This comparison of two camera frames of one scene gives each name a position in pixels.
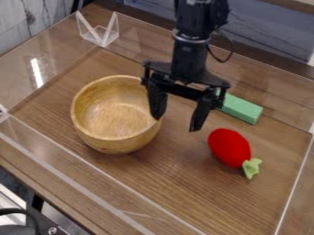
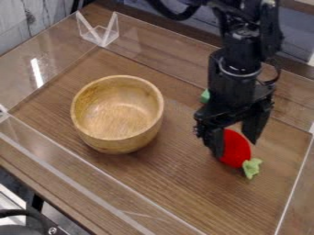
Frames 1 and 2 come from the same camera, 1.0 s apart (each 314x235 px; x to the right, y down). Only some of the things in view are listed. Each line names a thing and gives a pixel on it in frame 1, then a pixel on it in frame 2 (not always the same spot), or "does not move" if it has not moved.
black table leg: x=37 y=202 does not move
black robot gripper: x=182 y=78 -> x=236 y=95
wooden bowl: x=111 y=116 does not move
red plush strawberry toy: x=232 y=149 does not move
